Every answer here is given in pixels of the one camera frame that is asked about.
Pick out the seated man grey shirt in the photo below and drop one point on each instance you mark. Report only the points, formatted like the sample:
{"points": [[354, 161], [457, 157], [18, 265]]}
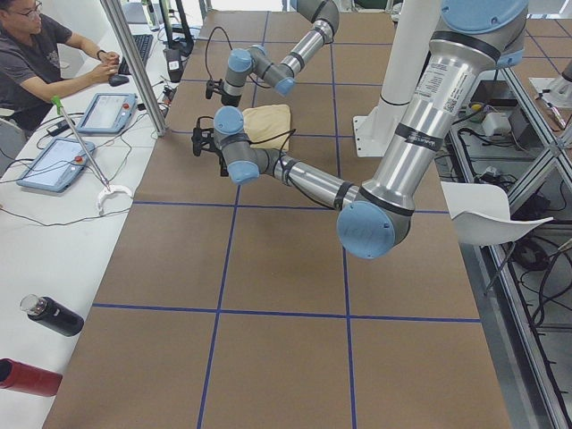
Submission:
{"points": [[30, 63]]}

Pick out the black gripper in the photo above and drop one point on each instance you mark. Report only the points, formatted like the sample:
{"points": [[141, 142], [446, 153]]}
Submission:
{"points": [[222, 166], [231, 102]]}

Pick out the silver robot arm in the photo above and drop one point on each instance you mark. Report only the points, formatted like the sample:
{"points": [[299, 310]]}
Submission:
{"points": [[469, 38], [324, 17]]}

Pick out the aluminium frame post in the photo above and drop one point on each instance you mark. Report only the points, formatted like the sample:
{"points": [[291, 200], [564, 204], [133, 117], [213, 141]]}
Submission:
{"points": [[121, 29]]}

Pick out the black monitor stand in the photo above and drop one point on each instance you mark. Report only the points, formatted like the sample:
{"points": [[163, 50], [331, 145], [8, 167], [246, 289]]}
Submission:
{"points": [[176, 27]]}

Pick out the black water bottle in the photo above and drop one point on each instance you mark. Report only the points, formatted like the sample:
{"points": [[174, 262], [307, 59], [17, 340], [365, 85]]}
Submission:
{"points": [[51, 314]]}

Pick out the aluminium side frame rails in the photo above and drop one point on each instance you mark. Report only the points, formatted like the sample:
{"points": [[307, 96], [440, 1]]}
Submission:
{"points": [[523, 289]]}

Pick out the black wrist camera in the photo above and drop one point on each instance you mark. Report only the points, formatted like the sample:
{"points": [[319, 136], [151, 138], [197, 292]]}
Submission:
{"points": [[214, 87], [202, 140]]}

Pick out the blue teach pendant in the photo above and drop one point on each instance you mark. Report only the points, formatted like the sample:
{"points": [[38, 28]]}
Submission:
{"points": [[107, 113], [56, 168]]}

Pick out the black keyboard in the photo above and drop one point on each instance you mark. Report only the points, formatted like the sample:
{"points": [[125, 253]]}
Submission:
{"points": [[144, 44]]}

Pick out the lower blue teach pendant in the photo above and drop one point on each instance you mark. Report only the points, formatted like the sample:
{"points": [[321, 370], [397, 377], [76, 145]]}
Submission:
{"points": [[56, 168]]}

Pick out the black computer mouse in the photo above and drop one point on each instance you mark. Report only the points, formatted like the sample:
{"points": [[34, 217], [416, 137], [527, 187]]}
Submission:
{"points": [[118, 80]]}

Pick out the cream long-sleeve printed shirt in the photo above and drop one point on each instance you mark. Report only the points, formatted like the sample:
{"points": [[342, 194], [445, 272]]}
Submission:
{"points": [[263, 124]]}

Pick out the red bottle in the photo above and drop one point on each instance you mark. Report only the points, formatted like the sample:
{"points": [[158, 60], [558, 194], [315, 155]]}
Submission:
{"points": [[20, 377]]}

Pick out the upper blue teach pendant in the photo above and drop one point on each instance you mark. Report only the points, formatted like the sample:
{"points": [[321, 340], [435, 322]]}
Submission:
{"points": [[107, 113]]}

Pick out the white plastic chair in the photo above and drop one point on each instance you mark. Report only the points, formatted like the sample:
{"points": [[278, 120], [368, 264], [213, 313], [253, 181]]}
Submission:
{"points": [[481, 217]]}

